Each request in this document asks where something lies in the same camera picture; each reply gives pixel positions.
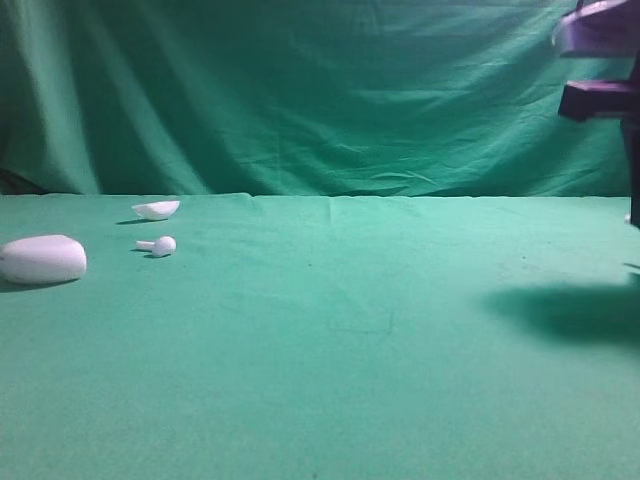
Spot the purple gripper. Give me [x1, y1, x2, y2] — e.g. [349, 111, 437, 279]
[551, 1, 640, 228]

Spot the white earbud case lid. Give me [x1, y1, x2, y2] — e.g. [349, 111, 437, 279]
[131, 200, 180, 221]

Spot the white earbud near lid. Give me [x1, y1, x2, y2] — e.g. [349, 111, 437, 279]
[135, 236, 177, 258]

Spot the white earbud case base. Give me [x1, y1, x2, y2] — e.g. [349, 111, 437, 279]
[1, 234, 88, 285]

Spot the green backdrop cloth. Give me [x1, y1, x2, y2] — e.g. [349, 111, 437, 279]
[1, 1, 630, 197]

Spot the green table cloth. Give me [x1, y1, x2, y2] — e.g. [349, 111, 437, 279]
[1, 194, 639, 479]

